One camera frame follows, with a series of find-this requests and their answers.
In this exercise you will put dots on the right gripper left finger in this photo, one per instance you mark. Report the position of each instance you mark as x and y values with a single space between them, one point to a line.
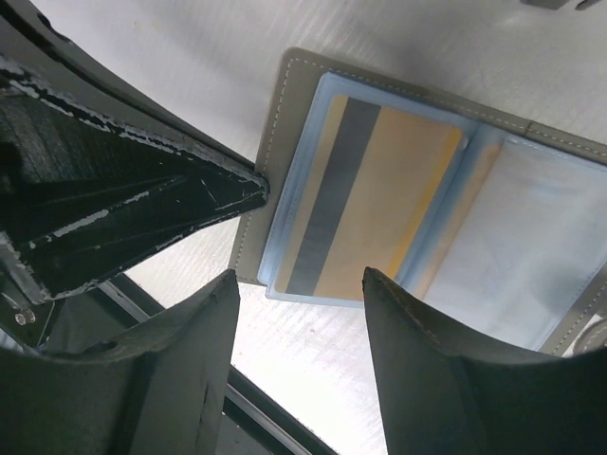
156 388

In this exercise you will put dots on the black plastic card tray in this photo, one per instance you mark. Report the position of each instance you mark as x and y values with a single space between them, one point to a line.
580 5

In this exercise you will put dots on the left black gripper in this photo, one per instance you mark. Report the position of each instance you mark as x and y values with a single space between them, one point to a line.
85 197

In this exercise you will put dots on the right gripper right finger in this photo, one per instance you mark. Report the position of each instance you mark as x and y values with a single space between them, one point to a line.
445 388

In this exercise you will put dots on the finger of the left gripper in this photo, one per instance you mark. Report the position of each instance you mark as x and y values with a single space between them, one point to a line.
34 42

